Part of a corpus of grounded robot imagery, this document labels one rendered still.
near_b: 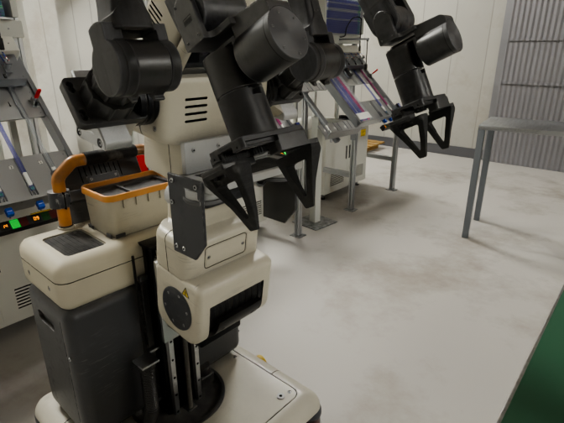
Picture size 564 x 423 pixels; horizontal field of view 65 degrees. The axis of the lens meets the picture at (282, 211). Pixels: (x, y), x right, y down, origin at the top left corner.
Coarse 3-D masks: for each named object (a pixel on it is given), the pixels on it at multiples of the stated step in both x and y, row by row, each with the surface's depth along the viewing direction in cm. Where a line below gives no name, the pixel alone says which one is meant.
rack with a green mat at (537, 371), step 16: (560, 304) 57; (560, 320) 53; (544, 336) 50; (560, 336) 50; (544, 352) 48; (560, 352) 48; (528, 368) 45; (544, 368) 45; (560, 368) 45; (528, 384) 43; (544, 384) 43; (560, 384) 43; (512, 400) 41; (528, 400) 41; (544, 400) 41; (560, 400) 41; (512, 416) 39; (528, 416) 39; (544, 416) 39; (560, 416) 39
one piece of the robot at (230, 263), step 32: (192, 96) 80; (160, 128) 79; (192, 128) 83; (224, 128) 89; (160, 160) 91; (160, 224) 95; (224, 224) 98; (160, 256) 95; (224, 256) 98; (256, 256) 103; (160, 288) 99; (192, 288) 90; (224, 288) 94; (192, 320) 93
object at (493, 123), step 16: (480, 128) 286; (496, 128) 281; (512, 128) 276; (528, 128) 271; (544, 128) 271; (560, 128) 271; (480, 144) 289; (480, 160) 294; (480, 176) 333; (480, 192) 337; (480, 208) 340; (464, 224) 310
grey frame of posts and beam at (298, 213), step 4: (144, 0) 240; (148, 0) 240; (144, 4) 241; (300, 172) 300; (300, 176) 301; (300, 180) 302; (300, 204) 308; (296, 208) 309; (300, 208) 309; (296, 212) 310; (300, 212) 310; (296, 216) 311; (300, 216) 311; (296, 220) 312; (300, 220) 312; (296, 224) 313; (300, 224) 313; (296, 228) 315; (300, 228) 314; (296, 232) 316; (300, 232) 316
